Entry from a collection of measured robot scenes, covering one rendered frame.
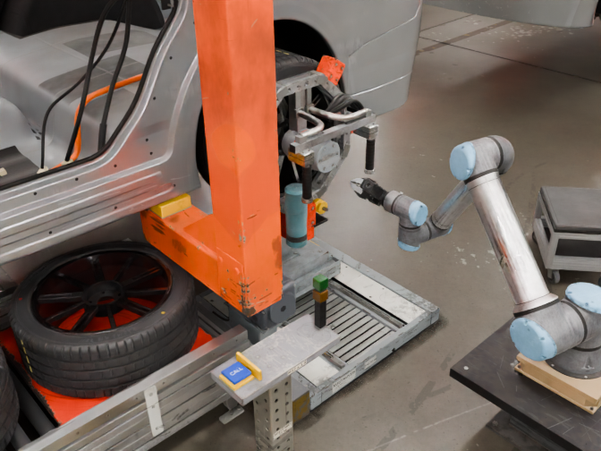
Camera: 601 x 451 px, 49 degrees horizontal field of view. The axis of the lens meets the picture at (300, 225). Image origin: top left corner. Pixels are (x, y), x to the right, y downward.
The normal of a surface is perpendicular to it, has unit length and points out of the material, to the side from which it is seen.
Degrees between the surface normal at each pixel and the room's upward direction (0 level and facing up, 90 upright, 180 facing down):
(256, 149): 90
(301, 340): 0
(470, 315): 0
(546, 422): 0
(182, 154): 90
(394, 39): 90
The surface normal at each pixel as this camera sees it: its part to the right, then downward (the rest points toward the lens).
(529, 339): -0.84, 0.35
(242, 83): 0.67, 0.38
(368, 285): -0.01, -0.85
